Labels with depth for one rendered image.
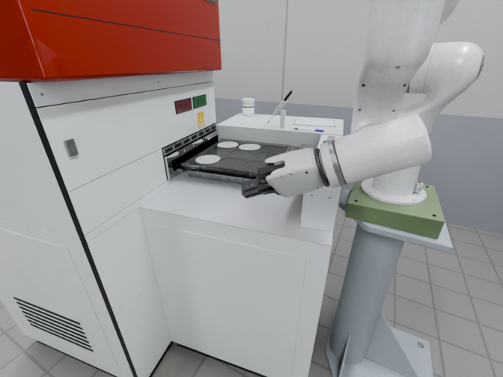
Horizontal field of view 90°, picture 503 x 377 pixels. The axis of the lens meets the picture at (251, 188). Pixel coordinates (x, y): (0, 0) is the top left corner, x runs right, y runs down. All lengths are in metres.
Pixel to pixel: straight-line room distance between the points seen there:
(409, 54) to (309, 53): 2.10
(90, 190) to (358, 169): 0.65
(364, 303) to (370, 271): 0.16
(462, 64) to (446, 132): 1.70
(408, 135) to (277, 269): 0.53
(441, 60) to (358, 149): 0.42
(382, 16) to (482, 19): 2.04
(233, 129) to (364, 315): 1.01
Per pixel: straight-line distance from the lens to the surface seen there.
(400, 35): 0.42
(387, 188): 0.88
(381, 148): 0.44
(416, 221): 0.84
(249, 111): 1.54
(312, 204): 0.72
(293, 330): 1.00
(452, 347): 1.76
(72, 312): 1.19
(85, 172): 0.77
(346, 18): 2.47
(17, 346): 1.86
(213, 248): 0.84
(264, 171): 0.47
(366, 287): 1.09
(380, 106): 0.54
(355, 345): 1.35
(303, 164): 0.44
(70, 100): 0.74
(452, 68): 0.80
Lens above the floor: 1.26
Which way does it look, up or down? 27 degrees down
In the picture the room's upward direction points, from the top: straight up
